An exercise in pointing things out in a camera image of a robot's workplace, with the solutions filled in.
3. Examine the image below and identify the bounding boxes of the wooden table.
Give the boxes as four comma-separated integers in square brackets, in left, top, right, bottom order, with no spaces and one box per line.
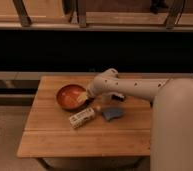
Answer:
[17,75,151,158]

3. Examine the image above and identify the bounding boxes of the orange bowl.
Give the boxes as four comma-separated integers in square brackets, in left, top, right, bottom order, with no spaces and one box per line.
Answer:
[56,84,87,110]

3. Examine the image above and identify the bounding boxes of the blue sponge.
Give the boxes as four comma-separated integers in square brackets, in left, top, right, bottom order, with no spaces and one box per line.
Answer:
[102,107,123,121]

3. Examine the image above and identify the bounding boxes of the black and white small object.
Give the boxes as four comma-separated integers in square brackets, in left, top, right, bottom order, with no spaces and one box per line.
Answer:
[112,95,125,101]

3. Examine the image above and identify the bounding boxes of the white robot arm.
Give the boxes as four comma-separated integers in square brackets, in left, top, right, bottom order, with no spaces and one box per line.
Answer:
[78,68,193,171]

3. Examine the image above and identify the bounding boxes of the small white ball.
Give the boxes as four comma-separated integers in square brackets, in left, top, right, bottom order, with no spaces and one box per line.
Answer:
[95,106,101,111]

